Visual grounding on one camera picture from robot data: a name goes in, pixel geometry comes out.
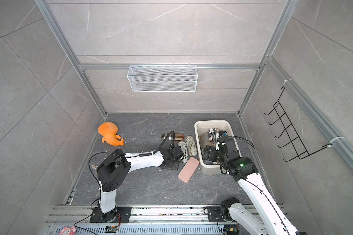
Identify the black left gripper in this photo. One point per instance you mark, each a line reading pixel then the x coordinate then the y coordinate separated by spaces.
pixel 176 167

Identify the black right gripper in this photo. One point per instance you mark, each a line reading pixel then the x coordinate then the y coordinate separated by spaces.
pixel 210 151

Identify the newspaper print case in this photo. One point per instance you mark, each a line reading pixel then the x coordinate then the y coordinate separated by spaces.
pixel 183 147

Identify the grey case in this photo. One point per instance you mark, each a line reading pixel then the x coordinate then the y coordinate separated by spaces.
pixel 203 140

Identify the plaid glasses case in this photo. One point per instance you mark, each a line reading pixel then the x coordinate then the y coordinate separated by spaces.
pixel 177 137

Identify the beige plastic storage bin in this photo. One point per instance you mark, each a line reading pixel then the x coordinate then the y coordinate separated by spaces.
pixel 200 128

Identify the pink case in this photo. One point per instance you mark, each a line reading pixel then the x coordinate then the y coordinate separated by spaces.
pixel 188 170

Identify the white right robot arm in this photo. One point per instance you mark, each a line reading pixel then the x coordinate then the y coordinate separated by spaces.
pixel 271 219

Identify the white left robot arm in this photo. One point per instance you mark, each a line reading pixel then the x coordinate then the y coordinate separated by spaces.
pixel 112 172

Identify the map print glasses case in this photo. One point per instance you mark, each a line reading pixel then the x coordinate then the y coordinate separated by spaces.
pixel 191 146

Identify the orange plush toy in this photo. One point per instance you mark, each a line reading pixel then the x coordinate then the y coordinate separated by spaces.
pixel 109 130

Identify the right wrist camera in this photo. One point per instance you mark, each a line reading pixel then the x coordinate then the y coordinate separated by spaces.
pixel 220 135

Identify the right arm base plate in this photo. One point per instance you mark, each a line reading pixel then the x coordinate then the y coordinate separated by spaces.
pixel 214 213

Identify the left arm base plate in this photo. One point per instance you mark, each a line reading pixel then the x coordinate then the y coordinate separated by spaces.
pixel 119 214

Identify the white wire mesh basket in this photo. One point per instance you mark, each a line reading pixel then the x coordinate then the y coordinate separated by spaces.
pixel 162 78

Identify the black wire hook rack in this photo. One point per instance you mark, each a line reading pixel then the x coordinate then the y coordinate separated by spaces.
pixel 289 138

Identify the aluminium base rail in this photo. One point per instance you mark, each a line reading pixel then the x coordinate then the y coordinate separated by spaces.
pixel 145 220

